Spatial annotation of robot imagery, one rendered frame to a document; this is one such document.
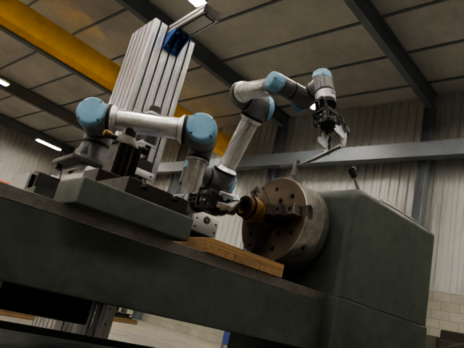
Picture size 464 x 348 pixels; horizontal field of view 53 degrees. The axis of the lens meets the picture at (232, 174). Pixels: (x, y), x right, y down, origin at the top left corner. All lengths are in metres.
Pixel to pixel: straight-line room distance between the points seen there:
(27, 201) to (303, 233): 0.88
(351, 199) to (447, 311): 10.22
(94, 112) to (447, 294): 10.69
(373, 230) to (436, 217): 10.72
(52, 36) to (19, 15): 0.85
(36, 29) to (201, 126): 10.95
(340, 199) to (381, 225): 0.20
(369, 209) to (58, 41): 11.50
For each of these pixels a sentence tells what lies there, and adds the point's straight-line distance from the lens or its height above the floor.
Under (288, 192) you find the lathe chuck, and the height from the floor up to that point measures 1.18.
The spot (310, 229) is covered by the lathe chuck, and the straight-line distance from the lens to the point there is 1.58.
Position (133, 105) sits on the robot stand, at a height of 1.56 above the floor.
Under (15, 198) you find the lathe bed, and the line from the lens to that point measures 1.05.
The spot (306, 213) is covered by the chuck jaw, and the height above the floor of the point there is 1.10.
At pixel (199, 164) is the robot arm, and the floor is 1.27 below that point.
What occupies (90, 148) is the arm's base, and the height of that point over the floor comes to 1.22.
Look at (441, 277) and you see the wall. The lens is 12.06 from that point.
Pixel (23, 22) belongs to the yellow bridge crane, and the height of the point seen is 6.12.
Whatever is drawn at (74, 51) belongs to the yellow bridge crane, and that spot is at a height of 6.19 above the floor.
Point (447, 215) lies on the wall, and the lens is 12.40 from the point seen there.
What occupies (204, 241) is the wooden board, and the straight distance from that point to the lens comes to 1.27.
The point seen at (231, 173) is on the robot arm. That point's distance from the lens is 2.23.
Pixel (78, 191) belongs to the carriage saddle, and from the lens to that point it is 1.03.
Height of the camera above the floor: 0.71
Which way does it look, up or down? 17 degrees up
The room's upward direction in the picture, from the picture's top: 14 degrees clockwise
